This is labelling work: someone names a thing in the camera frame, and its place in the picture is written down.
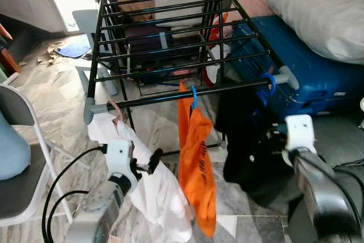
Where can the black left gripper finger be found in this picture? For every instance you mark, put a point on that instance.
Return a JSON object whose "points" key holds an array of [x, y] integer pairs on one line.
{"points": [[155, 160]]}

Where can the white shirt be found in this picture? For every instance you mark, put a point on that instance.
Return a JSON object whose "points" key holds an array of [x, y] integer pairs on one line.
{"points": [[165, 203]]}

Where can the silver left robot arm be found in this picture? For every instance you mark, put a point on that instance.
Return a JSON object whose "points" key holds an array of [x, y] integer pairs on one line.
{"points": [[96, 209]]}

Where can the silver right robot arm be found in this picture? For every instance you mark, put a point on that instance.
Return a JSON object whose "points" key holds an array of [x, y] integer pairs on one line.
{"points": [[324, 197]]}

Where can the black garment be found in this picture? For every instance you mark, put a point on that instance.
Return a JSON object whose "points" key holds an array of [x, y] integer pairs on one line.
{"points": [[244, 135]]}

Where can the orange shirt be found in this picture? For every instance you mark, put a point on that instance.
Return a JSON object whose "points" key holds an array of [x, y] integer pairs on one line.
{"points": [[196, 163]]}

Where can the green leather sofa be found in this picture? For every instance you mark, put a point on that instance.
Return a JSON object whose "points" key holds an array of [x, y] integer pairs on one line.
{"points": [[338, 140]]}

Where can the black metal drying rack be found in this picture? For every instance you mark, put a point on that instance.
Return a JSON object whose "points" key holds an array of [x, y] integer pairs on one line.
{"points": [[95, 108]]}

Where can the blue plastic storage box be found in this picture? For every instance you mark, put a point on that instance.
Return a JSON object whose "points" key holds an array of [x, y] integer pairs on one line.
{"points": [[307, 66]]}

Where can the grey folding chair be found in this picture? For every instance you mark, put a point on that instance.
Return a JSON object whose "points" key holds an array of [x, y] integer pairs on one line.
{"points": [[20, 189]]}

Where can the purple bag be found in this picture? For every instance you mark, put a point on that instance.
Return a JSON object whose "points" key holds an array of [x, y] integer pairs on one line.
{"points": [[142, 41]]}

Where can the blue seat cushion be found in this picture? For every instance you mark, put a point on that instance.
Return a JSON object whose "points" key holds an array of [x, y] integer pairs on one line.
{"points": [[11, 152]]}

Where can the red orange cloth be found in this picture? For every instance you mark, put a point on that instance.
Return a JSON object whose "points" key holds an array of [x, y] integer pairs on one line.
{"points": [[216, 29]]}

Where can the grey white pillow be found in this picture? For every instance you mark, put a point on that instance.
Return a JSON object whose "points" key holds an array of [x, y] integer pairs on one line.
{"points": [[324, 15]]}

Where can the blue floor mat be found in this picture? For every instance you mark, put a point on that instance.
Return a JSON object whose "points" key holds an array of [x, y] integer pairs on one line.
{"points": [[74, 46]]}

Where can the brown paper scrap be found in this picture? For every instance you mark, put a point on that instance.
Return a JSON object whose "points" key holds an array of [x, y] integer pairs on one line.
{"points": [[51, 54]]}

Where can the pale blue child chair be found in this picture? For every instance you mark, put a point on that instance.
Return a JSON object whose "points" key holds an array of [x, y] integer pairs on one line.
{"points": [[84, 21]]}

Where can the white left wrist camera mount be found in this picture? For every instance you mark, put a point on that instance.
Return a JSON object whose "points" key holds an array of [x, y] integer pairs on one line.
{"points": [[119, 155]]}

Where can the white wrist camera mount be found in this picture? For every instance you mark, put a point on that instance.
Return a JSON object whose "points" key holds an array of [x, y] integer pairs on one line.
{"points": [[119, 155], [300, 132]]}

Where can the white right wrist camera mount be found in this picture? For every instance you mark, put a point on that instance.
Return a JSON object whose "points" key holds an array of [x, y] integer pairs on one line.
{"points": [[300, 132]]}

